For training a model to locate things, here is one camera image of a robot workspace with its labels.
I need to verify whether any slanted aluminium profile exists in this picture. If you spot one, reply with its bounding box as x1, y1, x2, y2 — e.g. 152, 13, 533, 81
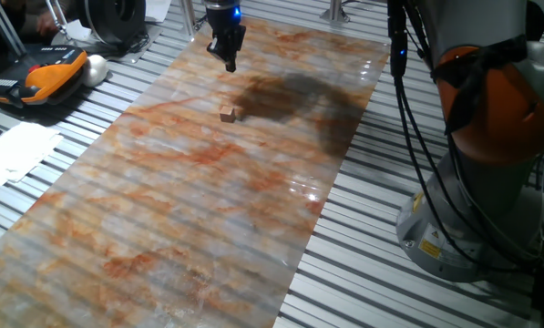
0, 0, 26, 56

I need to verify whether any orange marble pattern mat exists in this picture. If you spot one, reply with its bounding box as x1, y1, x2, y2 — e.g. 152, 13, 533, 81
0, 15, 391, 328

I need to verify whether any aluminium frame post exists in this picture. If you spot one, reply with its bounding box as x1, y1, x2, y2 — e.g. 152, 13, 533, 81
179, 0, 198, 40
319, 0, 351, 24

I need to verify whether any white computer mouse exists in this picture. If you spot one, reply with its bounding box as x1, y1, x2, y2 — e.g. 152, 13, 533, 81
80, 54, 110, 88

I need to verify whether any black filament spool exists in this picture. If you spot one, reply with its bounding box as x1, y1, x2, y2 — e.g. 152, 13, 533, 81
74, 0, 147, 46

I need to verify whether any thin silver metal rod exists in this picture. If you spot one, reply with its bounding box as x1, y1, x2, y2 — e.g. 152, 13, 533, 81
45, 0, 91, 47

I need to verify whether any bystander hand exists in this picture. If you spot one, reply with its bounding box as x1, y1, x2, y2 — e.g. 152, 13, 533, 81
36, 9, 62, 38

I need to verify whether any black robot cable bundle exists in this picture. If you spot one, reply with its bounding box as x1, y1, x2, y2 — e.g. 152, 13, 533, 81
386, 0, 544, 274

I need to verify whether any white paper towel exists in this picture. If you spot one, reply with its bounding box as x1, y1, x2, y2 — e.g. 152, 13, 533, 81
0, 121, 65, 187

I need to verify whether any white paper sheet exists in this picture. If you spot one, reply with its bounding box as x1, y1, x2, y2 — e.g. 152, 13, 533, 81
144, 0, 172, 23

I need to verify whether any orange black teach pendant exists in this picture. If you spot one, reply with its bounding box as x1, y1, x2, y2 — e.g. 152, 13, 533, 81
0, 44, 89, 109

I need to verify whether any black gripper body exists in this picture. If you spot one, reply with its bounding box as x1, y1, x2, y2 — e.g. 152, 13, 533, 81
204, 0, 247, 55

